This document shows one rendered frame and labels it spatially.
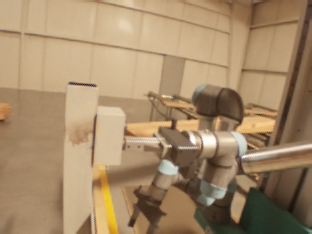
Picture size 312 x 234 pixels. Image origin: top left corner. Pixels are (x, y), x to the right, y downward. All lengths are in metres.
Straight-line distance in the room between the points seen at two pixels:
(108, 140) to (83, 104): 0.09
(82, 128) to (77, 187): 0.13
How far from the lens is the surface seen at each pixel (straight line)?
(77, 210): 0.51
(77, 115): 0.41
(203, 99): 0.91
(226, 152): 0.56
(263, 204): 1.03
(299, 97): 0.96
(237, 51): 11.23
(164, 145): 0.46
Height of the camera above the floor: 1.35
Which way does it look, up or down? 13 degrees down
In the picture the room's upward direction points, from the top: 9 degrees clockwise
